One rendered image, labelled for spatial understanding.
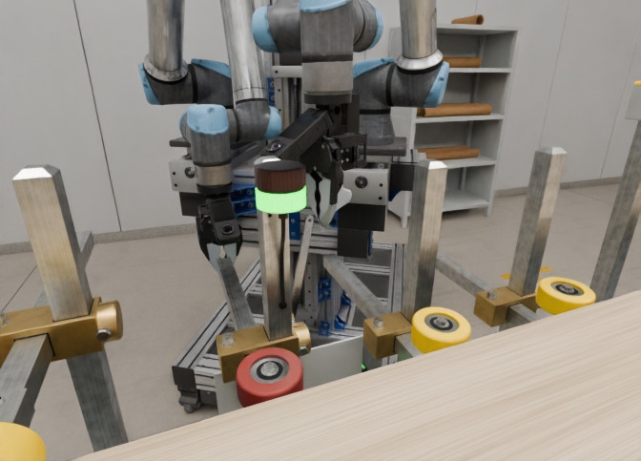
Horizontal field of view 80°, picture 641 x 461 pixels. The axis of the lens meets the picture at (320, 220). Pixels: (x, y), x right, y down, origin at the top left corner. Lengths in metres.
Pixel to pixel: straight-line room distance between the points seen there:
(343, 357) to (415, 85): 0.70
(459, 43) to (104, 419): 3.62
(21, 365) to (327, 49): 0.51
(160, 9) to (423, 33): 0.62
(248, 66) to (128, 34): 2.23
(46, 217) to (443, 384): 0.47
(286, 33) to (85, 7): 2.52
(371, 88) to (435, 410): 0.86
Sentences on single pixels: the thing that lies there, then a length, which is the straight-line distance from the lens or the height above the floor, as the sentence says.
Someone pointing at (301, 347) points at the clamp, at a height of 0.85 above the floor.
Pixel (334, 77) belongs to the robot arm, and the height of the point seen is 1.23.
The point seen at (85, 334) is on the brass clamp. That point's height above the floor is 0.95.
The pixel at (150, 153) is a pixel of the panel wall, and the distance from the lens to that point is 3.15.
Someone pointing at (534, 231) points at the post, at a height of 0.97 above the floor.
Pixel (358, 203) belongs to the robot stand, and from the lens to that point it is 1.08.
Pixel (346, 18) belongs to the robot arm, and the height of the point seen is 1.31.
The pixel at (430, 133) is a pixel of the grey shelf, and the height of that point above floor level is 0.71.
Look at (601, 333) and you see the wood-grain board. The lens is 0.68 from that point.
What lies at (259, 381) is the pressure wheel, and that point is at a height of 0.90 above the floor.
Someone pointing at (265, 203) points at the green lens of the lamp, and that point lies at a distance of 0.44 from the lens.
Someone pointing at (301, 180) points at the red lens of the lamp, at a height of 1.12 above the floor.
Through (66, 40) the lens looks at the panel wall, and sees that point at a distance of 3.17.
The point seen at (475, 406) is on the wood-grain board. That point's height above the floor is 0.90.
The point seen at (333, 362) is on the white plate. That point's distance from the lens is 0.72.
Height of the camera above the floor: 1.24
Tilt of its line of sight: 21 degrees down
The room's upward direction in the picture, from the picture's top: straight up
